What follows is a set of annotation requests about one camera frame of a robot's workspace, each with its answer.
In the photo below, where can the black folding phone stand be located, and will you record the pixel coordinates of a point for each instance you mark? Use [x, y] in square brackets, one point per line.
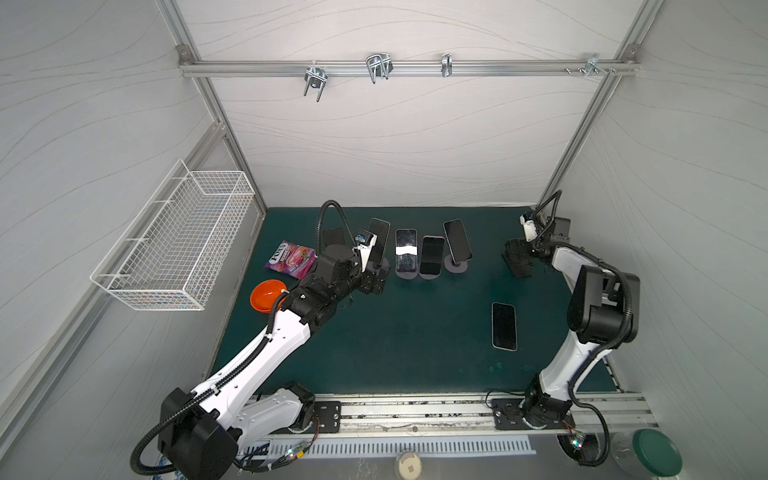
[334, 236]

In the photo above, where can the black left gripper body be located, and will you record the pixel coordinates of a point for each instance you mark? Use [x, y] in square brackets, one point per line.
[365, 282]

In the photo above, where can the aluminium crossbar rail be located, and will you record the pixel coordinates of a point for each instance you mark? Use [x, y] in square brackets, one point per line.
[384, 66]

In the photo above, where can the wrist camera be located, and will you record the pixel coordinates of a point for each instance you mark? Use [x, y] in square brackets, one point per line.
[530, 225]
[365, 241]

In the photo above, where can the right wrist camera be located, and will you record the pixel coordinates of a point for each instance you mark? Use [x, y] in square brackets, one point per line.
[530, 225]

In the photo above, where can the white wire basket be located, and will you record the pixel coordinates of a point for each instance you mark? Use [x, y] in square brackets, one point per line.
[170, 255]

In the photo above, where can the round white puck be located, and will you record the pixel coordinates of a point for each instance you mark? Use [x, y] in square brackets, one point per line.
[408, 466]

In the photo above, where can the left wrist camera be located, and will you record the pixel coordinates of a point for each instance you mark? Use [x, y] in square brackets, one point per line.
[365, 241]

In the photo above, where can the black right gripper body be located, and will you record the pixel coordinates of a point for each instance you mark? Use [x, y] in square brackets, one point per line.
[522, 256]

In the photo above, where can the phone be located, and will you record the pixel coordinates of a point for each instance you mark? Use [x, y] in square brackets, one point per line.
[504, 326]
[406, 253]
[431, 259]
[381, 229]
[458, 242]

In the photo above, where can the green lid jar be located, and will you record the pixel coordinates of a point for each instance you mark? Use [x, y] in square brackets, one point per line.
[646, 453]

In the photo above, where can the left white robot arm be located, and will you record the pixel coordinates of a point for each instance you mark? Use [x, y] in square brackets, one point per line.
[202, 433]

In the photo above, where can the orange plastic bowl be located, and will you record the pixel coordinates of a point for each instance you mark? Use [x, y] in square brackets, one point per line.
[264, 295]

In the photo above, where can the purple Fox's candy bag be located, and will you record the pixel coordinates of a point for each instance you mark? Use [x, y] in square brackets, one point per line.
[292, 259]

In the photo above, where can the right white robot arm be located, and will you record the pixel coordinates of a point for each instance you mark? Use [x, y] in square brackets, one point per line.
[601, 315]

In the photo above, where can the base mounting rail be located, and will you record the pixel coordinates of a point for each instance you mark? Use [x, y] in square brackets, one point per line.
[447, 414]

